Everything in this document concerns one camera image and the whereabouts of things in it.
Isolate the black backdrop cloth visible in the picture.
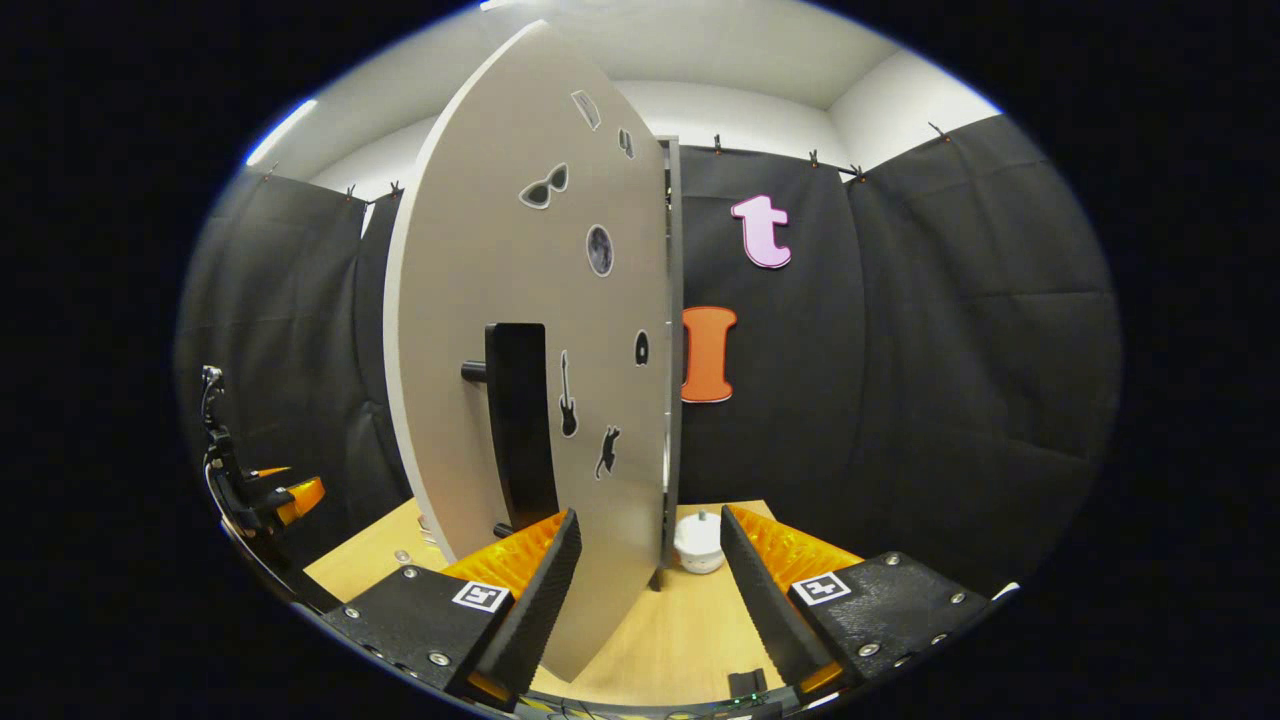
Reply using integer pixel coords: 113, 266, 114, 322
175, 115, 1121, 601

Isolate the row of small cloth clips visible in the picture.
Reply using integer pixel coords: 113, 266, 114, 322
262, 120, 951, 201

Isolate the beige cabinet door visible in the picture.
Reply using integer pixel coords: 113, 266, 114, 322
384, 20, 671, 683

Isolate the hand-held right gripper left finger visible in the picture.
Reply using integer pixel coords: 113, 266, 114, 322
320, 508, 583, 713

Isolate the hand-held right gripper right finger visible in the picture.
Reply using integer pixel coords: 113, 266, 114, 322
720, 504, 996, 701

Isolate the white round container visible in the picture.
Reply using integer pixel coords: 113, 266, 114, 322
672, 510, 726, 575

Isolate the black cabinet door handle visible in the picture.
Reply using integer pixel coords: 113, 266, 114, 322
460, 322, 561, 541

